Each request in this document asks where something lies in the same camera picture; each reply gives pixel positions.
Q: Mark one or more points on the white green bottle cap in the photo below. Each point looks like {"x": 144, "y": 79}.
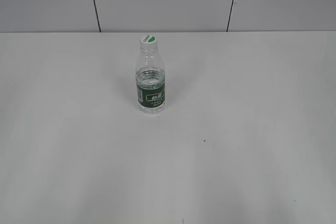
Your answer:
{"x": 148, "y": 41}

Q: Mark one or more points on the clear Cestbon water bottle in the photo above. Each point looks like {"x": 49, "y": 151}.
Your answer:
{"x": 150, "y": 79}

